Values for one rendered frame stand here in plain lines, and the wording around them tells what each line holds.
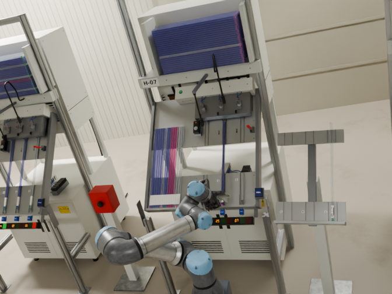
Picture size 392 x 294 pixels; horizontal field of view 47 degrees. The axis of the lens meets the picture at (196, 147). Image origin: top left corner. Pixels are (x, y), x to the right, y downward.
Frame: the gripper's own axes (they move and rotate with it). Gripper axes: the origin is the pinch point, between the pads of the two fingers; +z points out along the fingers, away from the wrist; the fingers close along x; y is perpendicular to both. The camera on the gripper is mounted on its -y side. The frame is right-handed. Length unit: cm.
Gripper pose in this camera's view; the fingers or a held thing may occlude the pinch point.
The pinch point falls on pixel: (216, 200)
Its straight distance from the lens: 245.3
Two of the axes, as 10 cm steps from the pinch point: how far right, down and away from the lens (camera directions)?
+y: 3.0, 8.5, -4.4
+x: 8.9, -4.2, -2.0
